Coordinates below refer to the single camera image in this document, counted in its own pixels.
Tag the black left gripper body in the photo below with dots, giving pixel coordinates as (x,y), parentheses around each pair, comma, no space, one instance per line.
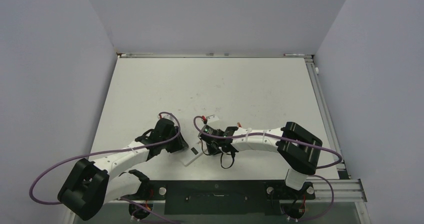
(173,145)

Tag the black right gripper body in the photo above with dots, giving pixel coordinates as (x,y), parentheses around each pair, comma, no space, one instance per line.
(213,148)

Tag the white red remote control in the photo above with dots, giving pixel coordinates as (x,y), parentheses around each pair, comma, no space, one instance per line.
(190,155)

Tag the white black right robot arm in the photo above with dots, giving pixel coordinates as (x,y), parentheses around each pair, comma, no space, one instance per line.
(298,147)

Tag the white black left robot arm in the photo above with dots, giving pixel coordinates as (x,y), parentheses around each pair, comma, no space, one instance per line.
(93,183)

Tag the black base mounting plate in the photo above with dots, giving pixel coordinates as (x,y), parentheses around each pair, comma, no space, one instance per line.
(224,197)

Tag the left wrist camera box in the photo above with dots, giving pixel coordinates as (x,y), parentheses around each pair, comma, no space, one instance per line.
(167,116)

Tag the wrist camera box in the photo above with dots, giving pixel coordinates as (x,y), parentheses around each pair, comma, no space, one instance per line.
(167,116)
(210,119)

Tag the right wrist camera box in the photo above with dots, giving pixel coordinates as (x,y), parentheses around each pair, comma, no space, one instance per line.
(210,119)

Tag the aluminium back table rail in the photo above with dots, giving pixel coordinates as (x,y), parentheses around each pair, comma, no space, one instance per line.
(212,55)

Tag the aluminium table edge rail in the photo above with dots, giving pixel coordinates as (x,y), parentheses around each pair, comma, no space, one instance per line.
(322,105)

